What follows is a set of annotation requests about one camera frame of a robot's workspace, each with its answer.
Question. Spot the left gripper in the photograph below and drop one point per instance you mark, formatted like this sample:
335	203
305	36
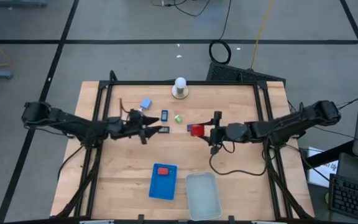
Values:
132	127

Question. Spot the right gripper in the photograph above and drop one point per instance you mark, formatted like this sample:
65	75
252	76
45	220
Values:
218	133

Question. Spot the red USB charger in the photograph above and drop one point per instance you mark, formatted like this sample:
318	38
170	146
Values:
197	130
163	171

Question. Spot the black framed digital meter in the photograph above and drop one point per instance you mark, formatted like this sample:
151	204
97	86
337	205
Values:
164	129

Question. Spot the blue framed digital meter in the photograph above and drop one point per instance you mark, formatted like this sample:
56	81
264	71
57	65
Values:
164	115

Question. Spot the light blue charger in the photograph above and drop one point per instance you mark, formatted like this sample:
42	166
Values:
146	103

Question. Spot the small green charger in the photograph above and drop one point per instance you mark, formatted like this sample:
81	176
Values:
178	118

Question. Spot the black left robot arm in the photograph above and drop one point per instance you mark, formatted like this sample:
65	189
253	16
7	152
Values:
73	123

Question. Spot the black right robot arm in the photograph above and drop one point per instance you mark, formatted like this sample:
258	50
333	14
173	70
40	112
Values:
291	124

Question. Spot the white bulb brass lamp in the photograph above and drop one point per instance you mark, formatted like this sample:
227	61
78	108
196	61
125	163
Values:
180	82

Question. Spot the black perforated panel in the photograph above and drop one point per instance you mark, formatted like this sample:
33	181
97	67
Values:
228	73

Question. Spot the blue slotted plastic basket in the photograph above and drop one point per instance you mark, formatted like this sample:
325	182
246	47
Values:
163	186

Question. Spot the white plastic bin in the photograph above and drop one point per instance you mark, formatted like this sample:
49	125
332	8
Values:
204	196

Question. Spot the silver aluminium bar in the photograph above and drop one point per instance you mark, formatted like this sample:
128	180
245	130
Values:
96	222
264	222

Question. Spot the white paper sheet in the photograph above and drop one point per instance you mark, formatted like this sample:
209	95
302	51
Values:
317	174

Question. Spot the black diagonal desk beam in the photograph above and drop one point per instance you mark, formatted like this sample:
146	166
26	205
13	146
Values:
328	154

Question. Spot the black computer keyboard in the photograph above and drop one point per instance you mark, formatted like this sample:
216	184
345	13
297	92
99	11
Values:
353	196

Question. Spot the black aluminium table frame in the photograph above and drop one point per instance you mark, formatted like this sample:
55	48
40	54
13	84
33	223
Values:
135	83

